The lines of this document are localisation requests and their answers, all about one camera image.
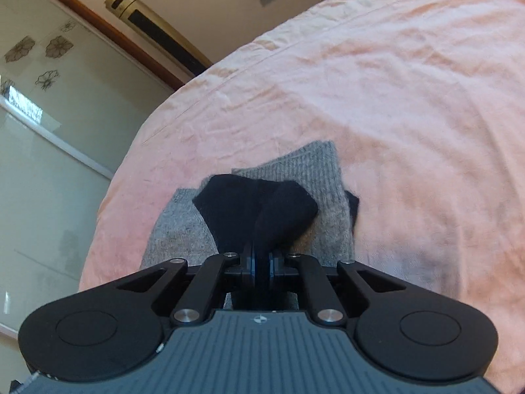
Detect gold tower fan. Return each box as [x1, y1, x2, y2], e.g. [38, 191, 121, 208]
[103, 0, 214, 79]

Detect grey knit sweater navy sleeves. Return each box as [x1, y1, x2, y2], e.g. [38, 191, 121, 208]
[141, 140, 361, 312]

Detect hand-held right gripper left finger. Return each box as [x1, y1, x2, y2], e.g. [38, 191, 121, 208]
[115, 242, 259, 326]

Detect wooden door trim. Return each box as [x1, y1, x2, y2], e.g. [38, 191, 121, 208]
[14, 0, 186, 91]

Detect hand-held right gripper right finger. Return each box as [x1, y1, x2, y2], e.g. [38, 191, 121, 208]
[264, 250, 405, 327]

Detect pink blanket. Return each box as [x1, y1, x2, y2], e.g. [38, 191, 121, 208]
[78, 0, 525, 394]

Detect flower print wardrobe door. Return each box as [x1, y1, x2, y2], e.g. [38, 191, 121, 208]
[0, 0, 173, 378]

